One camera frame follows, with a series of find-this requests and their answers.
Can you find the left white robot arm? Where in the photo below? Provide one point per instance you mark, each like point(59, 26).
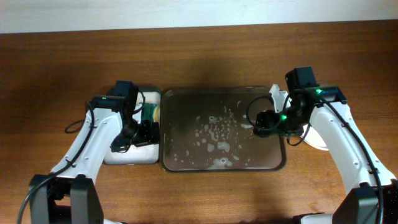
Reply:
point(113, 132)

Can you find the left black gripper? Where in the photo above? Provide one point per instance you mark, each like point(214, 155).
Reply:
point(146, 139)

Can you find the yellow green sponge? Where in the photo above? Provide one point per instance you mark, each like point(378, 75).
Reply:
point(151, 112)

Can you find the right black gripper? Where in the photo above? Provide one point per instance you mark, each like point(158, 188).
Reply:
point(268, 125)

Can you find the pink white plate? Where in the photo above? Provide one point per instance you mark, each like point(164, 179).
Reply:
point(315, 140)

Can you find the small white foam tray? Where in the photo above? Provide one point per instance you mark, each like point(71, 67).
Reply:
point(148, 154)

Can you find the dark brown serving tray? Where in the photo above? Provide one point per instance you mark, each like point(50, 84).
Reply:
point(210, 130)

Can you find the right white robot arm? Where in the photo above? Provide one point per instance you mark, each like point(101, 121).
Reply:
point(371, 189)

